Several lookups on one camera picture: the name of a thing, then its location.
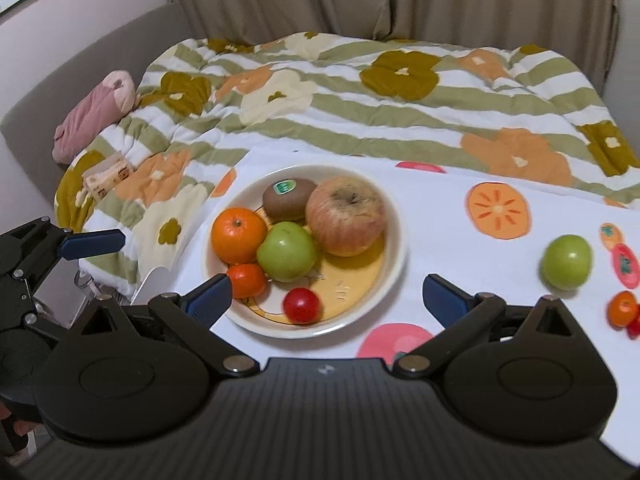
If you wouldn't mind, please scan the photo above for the brown kiwi with green sticker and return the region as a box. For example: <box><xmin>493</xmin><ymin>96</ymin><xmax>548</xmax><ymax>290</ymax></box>
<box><xmin>263</xmin><ymin>177</ymin><xmax>318</xmax><ymax>223</ymax></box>

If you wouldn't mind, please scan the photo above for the grey sofa back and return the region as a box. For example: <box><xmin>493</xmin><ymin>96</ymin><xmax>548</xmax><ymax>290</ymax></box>
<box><xmin>0</xmin><ymin>2</ymin><xmax>193</xmax><ymax>203</ymax></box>

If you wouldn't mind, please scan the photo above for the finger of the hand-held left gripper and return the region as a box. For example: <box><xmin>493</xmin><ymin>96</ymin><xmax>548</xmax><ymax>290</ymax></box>
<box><xmin>22</xmin><ymin>310</ymin><xmax>68</xmax><ymax>347</ymax></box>
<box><xmin>0</xmin><ymin>216</ymin><xmax>126</xmax><ymax>291</ymax></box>

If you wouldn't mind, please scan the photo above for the pink plush toy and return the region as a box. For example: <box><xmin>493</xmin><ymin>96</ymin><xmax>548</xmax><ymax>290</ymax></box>
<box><xmin>52</xmin><ymin>70</ymin><xmax>141</xmax><ymax>165</ymax></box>

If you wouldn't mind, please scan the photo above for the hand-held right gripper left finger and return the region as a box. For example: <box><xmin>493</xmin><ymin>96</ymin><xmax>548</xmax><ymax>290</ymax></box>
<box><xmin>60</xmin><ymin>274</ymin><xmax>261</xmax><ymax>379</ymax></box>

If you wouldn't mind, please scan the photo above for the large red apple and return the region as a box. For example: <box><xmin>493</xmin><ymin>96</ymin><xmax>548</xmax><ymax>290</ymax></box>
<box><xmin>305</xmin><ymin>176</ymin><xmax>388</xmax><ymax>257</ymax></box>

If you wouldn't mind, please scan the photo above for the cream bowl with duck print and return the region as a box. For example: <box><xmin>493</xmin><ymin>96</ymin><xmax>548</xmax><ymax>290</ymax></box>
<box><xmin>201</xmin><ymin>164</ymin><xmax>408</xmax><ymax>339</ymax></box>

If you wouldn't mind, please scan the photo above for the large orange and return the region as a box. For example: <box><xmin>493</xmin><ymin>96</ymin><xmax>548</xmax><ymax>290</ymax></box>
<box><xmin>210</xmin><ymin>207</ymin><xmax>268</xmax><ymax>266</ymax></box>

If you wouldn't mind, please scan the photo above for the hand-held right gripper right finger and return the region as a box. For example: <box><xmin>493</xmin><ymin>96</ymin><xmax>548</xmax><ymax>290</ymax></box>
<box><xmin>392</xmin><ymin>274</ymin><xmax>592</xmax><ymax>380</ymax></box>

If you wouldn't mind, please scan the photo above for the small mandarin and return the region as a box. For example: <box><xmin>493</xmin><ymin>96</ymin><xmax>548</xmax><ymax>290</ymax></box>
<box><xmin>226</xmin><ymin>263</ymin><xmax>268</xmax><ymax>299</ymax></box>
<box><xmin>607</xmin><ymin>290</ymin><xmax>640</xmax><ymax>329</ymax></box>

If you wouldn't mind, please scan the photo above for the green apple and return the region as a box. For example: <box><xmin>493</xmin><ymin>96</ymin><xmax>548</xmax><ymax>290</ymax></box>
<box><xmin>539</xmin><ymin>234</ymin><xmax>594</xmax><ymax>291</ymax></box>
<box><xmin>256</xmin><ymin>221</ymin><xmax>320</xmax><ymax>283</ymax></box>

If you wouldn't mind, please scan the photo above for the tissue packet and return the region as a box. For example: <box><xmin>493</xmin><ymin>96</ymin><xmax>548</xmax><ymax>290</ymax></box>
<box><xmin>82</xmin><ymin>152</ymin><xmax>136</xmax><ymax>206</ymax></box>

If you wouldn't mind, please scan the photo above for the striped floral blanket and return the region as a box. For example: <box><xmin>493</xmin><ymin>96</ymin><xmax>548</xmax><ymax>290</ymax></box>
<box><xmin>54</xmin><ymin>32</ymin><xmax>640</xmax><ymax>306</ymax></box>

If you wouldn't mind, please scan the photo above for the white fruit-print cloth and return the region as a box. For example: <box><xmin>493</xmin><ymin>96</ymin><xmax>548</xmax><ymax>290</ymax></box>
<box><xmin>132</xmin><ymin>147</ymin><xmax>640</xmax><ymax>461</ymax></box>

